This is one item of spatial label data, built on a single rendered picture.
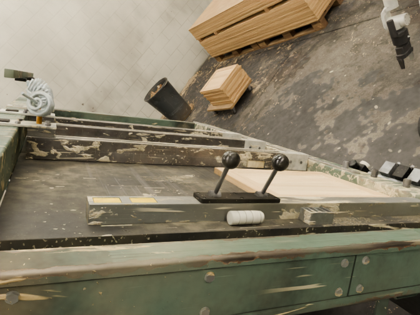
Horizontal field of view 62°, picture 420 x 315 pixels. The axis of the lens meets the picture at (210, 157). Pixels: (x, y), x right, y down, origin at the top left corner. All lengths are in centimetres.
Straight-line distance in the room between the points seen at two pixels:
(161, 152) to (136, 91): 537
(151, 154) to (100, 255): 81
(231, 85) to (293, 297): 402
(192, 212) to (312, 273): 27
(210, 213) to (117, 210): 19
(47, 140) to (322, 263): 88
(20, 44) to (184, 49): 281
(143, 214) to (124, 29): 613
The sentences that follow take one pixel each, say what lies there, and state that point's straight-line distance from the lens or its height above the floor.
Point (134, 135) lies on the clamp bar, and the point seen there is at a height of 147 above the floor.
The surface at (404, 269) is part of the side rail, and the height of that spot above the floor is 121.
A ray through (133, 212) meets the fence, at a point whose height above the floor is 160.
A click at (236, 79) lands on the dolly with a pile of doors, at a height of 29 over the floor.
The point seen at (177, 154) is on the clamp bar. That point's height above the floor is 139.
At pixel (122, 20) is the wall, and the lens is 677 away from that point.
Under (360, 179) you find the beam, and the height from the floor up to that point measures 90.
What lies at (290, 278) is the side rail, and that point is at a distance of 58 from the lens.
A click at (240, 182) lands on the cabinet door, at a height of 128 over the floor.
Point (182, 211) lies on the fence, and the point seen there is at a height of 152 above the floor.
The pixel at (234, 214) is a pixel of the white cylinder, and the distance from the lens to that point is 74.
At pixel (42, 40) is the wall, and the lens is 637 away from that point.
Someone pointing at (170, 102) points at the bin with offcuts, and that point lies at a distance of 559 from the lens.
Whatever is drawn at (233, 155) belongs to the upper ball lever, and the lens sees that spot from 69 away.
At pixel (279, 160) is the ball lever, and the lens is 75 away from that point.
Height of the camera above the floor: 186
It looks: 26 degrees down
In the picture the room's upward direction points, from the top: 47 degrees counter-clockwise
